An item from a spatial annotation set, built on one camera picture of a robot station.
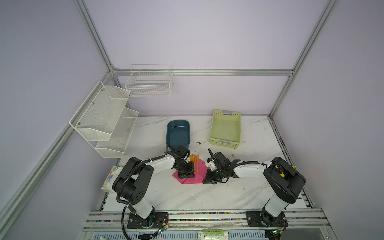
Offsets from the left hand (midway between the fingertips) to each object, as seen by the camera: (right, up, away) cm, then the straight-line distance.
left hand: (194, 176), depth 86 cm
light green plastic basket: (+23, +27, +27) cm, 45 cm away
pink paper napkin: (+3, -1, 0) cm, 3 cm away
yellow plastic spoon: (-2, +8, +9) cm, 12 cm away
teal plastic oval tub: (-13, +25, +28) cm, 39 cm away
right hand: (+4, -3, -2) cm, 6 cm away
